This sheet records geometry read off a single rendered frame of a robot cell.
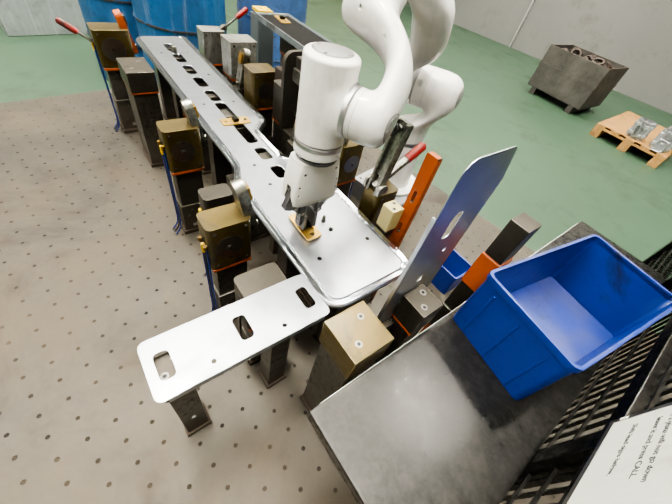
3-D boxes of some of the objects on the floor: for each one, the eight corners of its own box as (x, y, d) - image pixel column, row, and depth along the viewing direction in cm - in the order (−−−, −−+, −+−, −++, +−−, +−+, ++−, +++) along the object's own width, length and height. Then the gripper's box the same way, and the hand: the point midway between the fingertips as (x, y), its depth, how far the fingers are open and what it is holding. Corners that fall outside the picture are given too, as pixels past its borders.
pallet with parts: (660, 171, 399) (691, 144, 371) (587, 134, 439) (610, 106, 411) (679, 148, 474) (706, 124, 446) (615, 118, 514) (636, 94, 486)
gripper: (288, 169, 49) (281, 247, 63) (364, 151, 57) (343, 224, 71) (266, 144, 53) (263, 223, 66) (340, 130, 61) (325, 204, 74)
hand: (306, 217), depth 67 cm, fingers closed, pressing on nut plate
